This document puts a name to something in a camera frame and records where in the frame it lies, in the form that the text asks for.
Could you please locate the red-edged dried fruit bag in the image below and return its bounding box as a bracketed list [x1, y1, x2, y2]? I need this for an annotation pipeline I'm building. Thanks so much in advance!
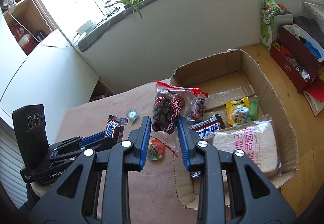
[151, 81, 209, 156]

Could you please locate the black patterned candy packet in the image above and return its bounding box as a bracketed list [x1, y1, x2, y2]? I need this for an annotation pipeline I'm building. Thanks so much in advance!
[190, 171, 201, 180]

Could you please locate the red-edged dark snack bag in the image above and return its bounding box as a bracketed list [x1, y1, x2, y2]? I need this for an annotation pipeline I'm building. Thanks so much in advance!
[186, 93, 208, 123]

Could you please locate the small Snickers bar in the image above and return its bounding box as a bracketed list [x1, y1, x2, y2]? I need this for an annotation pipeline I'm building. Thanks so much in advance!
[105, 115, 128, 143]

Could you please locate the pink tablecloth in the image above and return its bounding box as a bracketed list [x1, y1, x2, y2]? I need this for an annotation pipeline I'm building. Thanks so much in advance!
[32, 78, 200, 224]

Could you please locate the teal wrapped candy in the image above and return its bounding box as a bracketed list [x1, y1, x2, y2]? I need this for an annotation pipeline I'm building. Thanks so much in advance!
[127, 108, 138, 123]

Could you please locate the round colourful jelly cup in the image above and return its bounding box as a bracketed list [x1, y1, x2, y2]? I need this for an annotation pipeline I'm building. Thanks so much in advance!
[147, 139, 166, 161]

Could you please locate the packaged bread loaf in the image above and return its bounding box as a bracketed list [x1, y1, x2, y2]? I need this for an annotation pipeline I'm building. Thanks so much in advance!
[203, 115, 279, 177]

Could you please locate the large Snickers bar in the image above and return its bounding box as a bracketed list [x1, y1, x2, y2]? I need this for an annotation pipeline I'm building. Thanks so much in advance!
[190, 114, 226, 140]

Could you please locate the clear wrapped green candy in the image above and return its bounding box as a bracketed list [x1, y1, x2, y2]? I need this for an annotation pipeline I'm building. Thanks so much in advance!
[247, 99, 259, 122]

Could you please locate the yellow candy packet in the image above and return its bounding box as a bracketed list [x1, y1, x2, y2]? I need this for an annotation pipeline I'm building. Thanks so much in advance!
[225, 97, 250, 126]

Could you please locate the white box on windowsill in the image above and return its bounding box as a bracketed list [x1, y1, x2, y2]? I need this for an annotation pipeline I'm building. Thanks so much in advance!
[77, 20, 97, 35]

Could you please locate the cardboard box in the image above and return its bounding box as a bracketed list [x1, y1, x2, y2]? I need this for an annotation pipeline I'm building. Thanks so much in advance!
[169, 48, 299, 210]

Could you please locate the wooden shelf unit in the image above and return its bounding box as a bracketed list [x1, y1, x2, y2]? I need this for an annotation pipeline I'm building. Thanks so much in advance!
[1, 0, 56, 55]

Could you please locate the dark red open box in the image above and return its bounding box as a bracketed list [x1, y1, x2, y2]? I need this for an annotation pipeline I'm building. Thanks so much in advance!
[270, 24, 323, 92]

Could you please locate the green paper bag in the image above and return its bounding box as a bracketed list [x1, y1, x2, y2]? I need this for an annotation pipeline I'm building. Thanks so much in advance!
[260, 0, 293, 51]

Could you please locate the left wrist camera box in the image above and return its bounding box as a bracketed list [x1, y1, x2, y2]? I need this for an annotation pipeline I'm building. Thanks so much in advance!
[12, 105, 48, 171]

